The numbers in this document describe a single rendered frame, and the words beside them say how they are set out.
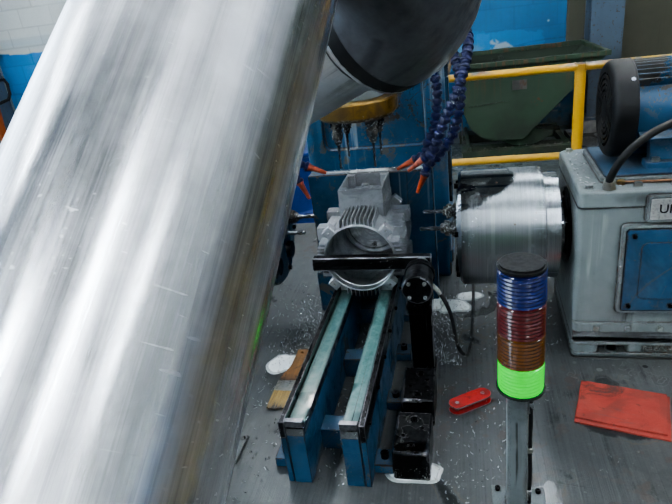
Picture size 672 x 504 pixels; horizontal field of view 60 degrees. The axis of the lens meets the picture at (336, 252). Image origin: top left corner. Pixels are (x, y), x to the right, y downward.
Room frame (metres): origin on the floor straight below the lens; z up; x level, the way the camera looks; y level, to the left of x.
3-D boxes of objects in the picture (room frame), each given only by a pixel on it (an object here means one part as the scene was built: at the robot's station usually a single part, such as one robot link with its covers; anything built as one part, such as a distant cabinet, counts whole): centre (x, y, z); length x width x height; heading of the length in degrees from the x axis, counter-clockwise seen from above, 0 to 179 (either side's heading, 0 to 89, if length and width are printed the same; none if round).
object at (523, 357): (0.62, -0.22, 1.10); 0.06 x 0.06 x 0.04
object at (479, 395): (0.87, -0.21, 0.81); 0.09 x 0.03 x 0.02; 109
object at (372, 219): (1.22, -0.07, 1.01); 0.20 x 0.19 x 0.19; 165
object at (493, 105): (5.37, -1.93, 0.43); 1.20 x 0.94 x 0.85; 78
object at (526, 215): (1.14, -0.40, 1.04); 0.41 x 0.25 x 0.25; 75
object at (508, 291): (0.62, -0.22, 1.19); 0.06 x 0.06 x 0.04
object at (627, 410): (0.80, -0.47, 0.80); 0.15 x 0.12 x 0.01; 61
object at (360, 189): (1.26, -0.08, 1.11); 0.12 x 0.11 x 0.07; 165
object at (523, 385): (0.62, -0.22, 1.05); 0.06 x 0.06 x 0.04
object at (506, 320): (0.62, -0.22, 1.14); 0.06 x 0.06 x 0.04
